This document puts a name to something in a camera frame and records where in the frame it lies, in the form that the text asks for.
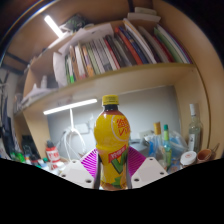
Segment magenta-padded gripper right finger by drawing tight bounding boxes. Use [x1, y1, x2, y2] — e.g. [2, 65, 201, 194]
[125, 145, 169, 190]

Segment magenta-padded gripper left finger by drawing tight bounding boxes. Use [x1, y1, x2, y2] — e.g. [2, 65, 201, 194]
[59, 148, 102, 190]

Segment yellow drink bottle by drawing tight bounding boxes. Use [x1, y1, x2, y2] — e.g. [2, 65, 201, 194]
[93, 94, 131, 192]

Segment clear bottle yellow cap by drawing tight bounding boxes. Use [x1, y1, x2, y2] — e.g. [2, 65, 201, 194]
[148, 121, 164, 161]

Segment clear bottle green cap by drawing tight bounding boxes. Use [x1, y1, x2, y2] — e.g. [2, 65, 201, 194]
[162, 124, 173, 169]

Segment clear blue plastic bag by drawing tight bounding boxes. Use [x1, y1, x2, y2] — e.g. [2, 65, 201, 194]
[170, 129, 191, 161]

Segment brown jar white lid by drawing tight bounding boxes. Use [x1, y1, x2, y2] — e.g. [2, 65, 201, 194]
[179, 150, 198, 169]

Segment under-shelf light bar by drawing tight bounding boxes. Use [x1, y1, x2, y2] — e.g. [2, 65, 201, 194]
[42, 98, 99, 116]

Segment clear glass bottle white cap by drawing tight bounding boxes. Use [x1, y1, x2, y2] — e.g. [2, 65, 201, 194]
[187, 103, 204, 154]

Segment brown mug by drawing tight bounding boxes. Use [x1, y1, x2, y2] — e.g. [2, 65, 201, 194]
[196, 148, 214, 164]

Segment wooden shelf unit with books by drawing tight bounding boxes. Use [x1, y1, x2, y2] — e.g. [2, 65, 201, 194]
[13, 6, 214, 161]

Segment hanging dark clothes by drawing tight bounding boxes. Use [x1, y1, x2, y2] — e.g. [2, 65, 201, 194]
[0, 73, 16, 158]

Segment ceiling light bar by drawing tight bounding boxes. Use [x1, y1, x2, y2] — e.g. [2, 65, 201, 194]
[43, 14, 64, 38]

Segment white cables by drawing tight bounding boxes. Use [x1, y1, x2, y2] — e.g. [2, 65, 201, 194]
[61, 108, 88, 160]

